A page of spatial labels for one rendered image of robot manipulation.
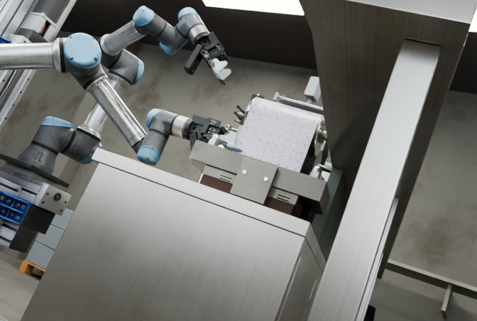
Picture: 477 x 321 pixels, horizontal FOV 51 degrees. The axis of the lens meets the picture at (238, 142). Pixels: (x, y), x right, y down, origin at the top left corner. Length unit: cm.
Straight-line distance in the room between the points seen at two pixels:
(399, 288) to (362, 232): 449
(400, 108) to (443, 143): 483
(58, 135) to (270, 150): 97
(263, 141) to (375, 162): 90
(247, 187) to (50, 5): 124
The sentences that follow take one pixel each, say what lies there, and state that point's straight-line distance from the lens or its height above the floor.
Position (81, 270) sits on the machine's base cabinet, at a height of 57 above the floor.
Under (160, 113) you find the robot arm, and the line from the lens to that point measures 174.
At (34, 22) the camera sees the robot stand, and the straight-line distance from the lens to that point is 221.
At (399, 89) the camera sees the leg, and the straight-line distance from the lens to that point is 81.
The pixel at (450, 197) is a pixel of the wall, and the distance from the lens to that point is 541.
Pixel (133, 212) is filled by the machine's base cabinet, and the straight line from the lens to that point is 140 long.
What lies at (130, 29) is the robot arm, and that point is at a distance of 203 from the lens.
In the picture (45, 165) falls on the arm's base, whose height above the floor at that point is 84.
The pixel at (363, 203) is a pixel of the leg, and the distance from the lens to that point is 74.
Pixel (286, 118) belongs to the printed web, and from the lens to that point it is 165.
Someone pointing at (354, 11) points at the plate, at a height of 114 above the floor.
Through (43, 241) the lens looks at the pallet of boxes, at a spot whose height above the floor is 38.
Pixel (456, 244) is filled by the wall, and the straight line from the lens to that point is 528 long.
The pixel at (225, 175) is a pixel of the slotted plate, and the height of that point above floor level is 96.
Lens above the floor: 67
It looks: 16 degrees up
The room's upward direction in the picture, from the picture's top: 23 degrees clockwise
